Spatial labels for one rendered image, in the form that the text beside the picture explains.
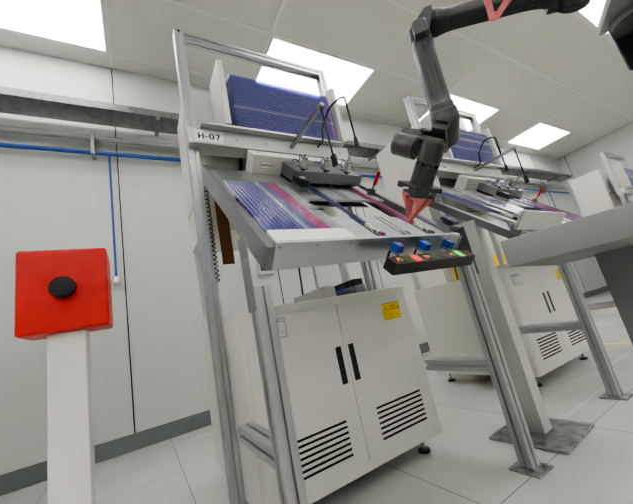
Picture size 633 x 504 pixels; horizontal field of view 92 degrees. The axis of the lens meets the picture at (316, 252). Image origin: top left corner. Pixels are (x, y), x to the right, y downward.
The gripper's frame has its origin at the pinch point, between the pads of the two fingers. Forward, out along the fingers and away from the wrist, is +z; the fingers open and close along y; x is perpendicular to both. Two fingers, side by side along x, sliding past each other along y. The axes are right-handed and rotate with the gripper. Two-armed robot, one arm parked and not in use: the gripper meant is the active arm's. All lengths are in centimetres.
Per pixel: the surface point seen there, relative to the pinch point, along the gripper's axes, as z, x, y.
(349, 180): 5, -56, -21
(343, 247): 8.8, -2.6, 17.5
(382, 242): 8.2, -2.6, 4.4
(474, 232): 12, -13, -55
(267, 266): 12.2, -2.6, 37.8
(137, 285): 120, -168, 63
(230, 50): -38, -120, 18
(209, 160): 9, -92, 32
